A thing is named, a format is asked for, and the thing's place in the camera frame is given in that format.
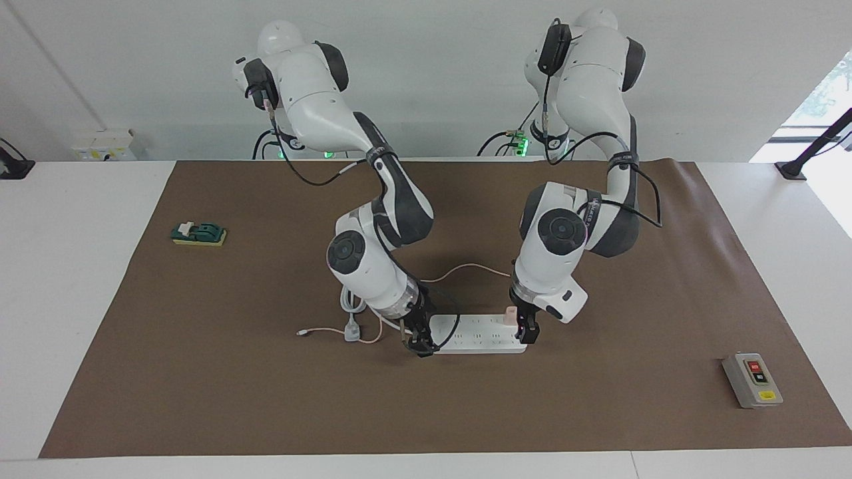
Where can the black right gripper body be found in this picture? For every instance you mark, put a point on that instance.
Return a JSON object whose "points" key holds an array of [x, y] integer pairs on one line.
{"points": [[418, 319]]}

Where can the pink charger adapter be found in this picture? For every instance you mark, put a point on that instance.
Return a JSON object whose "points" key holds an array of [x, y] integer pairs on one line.
{"points": [[510, 316]]}

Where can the black clamp mount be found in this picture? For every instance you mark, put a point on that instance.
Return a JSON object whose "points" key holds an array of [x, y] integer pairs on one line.
{"points": [[13, 166]]}

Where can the white wall socket box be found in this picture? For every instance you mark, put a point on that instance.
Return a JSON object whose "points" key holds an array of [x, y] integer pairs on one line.
{"points": [[103, 145]]}

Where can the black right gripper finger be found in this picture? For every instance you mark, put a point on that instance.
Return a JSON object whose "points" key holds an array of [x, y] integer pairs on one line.
{"points": [[426, 346], [409, 343]]}

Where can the black stand with pole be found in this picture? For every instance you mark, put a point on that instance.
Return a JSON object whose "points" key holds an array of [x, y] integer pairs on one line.
{"points": [[792, 169]]}

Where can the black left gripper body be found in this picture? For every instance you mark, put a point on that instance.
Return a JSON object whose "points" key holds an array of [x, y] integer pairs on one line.
{"points": [[526, 309]]}

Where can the grey push button box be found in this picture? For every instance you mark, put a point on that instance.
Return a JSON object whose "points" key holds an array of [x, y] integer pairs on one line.
{"points": [[751, 380]]}

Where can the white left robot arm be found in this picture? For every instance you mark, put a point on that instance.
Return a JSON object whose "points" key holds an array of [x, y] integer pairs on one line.
{"points": [[552, 259]]}

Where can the green knife switch yellow base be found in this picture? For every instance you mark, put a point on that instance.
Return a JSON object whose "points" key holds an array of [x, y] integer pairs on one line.
{"points": [[200, 234]]}

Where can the white power strip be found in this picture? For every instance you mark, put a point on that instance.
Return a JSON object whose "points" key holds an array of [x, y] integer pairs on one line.
{"points": [[479, 339]]}

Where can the brown table mat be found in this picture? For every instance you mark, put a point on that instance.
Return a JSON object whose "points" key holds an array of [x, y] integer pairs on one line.
{"points": [[266, 399]]}

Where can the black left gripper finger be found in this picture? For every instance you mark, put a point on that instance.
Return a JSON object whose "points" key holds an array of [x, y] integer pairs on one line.
{"points": [[534, 332], [522, 329]]}

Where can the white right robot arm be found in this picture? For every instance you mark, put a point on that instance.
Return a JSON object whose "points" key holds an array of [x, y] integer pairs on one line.
{"points": [[373, 273]]}

